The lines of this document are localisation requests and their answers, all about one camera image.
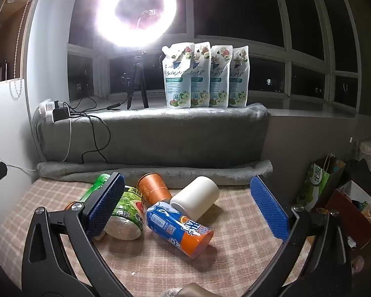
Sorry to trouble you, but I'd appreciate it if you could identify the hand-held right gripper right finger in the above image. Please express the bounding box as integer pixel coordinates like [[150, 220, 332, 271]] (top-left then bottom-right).
[[244, 176, 352, 297]]

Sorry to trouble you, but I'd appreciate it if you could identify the red cardboard box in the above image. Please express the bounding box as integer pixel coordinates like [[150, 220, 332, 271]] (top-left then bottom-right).
[[326, 179, 371, 249]]

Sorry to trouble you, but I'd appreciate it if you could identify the green bottle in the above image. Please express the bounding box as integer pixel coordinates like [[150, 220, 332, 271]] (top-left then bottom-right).
[[64, 173, 112, 211]]

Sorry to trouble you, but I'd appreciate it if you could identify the black tripod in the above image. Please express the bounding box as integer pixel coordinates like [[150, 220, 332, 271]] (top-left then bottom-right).
[[122, 49, 149, 110]]

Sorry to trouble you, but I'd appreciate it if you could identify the grey blanket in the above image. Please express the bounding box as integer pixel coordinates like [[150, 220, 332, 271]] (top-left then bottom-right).
[[35, 103, 274, 183]]

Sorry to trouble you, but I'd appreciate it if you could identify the white floral refill pouch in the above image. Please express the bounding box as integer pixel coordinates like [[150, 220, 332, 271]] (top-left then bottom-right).
[[162, 42, 196, 109], [188, 41, 211, 109], [209, 45, 233, 108], [228, 46, 249, 108]]

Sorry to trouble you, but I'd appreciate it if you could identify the green paper bag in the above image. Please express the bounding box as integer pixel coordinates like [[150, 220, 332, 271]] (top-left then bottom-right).
[[297, 153, 347, 212]]

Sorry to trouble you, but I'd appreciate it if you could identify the white power strip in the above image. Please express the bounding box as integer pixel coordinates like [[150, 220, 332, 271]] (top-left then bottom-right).
[[39, 99, 61, 123]]

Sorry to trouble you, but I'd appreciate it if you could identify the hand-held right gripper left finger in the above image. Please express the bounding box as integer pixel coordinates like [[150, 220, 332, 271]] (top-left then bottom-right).
[[22, 173, 133, 297]]

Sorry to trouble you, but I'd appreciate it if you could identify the green label cup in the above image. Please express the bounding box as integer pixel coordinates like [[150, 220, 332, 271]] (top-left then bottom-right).
[[103, 186, 145, 241]]

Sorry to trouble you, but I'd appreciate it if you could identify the blue and orange cup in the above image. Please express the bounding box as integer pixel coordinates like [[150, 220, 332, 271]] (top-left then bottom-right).
[[146, 201, 214, 259]]

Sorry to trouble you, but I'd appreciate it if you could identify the ring light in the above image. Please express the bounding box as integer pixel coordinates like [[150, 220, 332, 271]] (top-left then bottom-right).
[[94, 0, 186, 51]]

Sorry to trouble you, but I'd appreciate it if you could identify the white cable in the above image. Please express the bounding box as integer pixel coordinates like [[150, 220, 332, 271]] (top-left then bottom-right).
[[61, 118, 73, 162]]

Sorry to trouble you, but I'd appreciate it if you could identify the white cup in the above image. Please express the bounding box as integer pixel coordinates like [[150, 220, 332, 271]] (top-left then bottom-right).
[[170, 176, 220, 220]]

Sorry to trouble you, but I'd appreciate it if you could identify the black power adapter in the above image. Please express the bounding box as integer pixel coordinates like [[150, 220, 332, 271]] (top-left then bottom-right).
[[52, 100, 71, 121]]

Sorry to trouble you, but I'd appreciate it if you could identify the orange paper cup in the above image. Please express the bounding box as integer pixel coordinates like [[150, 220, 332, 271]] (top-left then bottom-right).
[[138, 173, 173, 206]]

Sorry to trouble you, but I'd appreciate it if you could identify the checked mat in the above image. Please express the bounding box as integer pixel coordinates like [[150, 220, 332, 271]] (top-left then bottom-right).
[[0, 178, 316, 297]]

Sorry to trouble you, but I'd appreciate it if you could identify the black cable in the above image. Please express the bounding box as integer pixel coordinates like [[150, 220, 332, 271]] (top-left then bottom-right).
[[69, 97, 124, 163]]

